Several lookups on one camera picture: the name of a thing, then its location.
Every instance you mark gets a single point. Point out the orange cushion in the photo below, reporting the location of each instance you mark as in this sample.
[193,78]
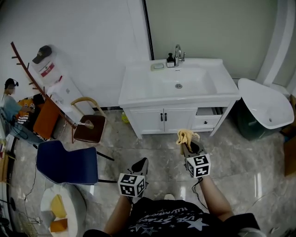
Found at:
[59,225]

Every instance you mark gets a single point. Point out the plastic bag on rack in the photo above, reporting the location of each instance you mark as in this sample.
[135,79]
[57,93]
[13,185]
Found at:
[51,69]

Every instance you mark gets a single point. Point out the white water dispenser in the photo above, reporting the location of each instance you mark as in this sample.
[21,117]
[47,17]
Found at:
[74,92]

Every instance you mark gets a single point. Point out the pale soap dish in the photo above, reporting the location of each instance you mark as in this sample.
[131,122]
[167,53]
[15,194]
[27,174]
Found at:
[157,66]

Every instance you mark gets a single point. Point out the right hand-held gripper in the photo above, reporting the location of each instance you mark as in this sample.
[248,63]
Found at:
[199,165]

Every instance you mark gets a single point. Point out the brown wooden coat rack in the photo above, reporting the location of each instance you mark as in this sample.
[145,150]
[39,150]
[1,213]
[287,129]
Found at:
[30,76]

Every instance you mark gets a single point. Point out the yellow cushion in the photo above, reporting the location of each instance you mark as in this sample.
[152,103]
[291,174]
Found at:
[59,206]

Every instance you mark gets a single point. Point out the clear plastic cup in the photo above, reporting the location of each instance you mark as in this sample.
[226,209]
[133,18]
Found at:
[88,124]

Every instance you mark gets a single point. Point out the yellow drink bottle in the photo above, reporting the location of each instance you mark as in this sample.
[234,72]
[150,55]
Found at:
[125,118]

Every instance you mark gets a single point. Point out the white shoe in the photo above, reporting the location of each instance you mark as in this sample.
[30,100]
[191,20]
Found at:
[169,197]

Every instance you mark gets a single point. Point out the white cabinet door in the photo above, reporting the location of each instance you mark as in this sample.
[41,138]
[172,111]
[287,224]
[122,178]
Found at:
[180,120]
[148,121]

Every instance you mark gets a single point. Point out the person's left forearm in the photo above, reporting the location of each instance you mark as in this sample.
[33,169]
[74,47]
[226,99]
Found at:
[118,215]

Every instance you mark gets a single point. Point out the cardboard box with hole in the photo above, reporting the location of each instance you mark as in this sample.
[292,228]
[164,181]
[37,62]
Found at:
[293,115]

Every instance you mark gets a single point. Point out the green bathtub white inside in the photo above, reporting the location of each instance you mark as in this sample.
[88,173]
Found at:
[261,104]

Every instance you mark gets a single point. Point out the blue chair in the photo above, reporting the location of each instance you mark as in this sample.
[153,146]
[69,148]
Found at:
[69,164]

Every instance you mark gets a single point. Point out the black pump soap dispenser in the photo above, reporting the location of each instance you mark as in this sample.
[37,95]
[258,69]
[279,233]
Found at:
[170,62]

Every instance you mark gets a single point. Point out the white cabinet drawer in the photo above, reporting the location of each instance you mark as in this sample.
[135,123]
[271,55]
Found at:
[212,122]

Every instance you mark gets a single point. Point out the person's right forearm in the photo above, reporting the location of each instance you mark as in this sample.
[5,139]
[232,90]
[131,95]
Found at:
[215,199]

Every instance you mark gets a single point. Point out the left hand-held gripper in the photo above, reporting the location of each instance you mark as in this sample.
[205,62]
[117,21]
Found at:
[130,185]

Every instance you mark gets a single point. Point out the chrome faucet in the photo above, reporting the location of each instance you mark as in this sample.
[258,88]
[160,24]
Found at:
[177,55]

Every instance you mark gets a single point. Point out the wooden chair brown seat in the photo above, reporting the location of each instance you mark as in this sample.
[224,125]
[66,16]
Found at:
[90,133]

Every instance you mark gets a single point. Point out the yellow cloth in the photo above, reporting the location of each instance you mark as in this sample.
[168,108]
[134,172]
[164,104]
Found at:
[183,136]

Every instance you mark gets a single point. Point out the black baseball cap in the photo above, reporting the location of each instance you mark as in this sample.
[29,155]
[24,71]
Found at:
[42,53]

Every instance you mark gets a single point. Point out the striped orange black fabric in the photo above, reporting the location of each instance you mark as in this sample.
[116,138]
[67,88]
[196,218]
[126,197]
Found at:
[23,119]

